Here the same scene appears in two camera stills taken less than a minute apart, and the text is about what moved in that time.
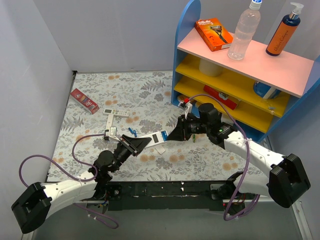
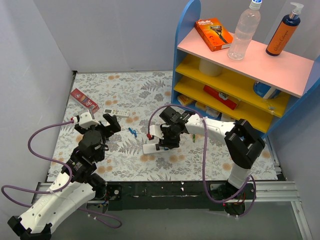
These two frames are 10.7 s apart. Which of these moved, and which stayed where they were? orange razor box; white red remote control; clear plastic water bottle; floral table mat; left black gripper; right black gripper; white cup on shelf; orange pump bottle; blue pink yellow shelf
Moved: right black gripper; white red remote control; left black gripper
Stayed: white cup on shelf; orange pump bottle; floral table mat; blue pink yellow shelf; clear plastic water bottle; orange razor box
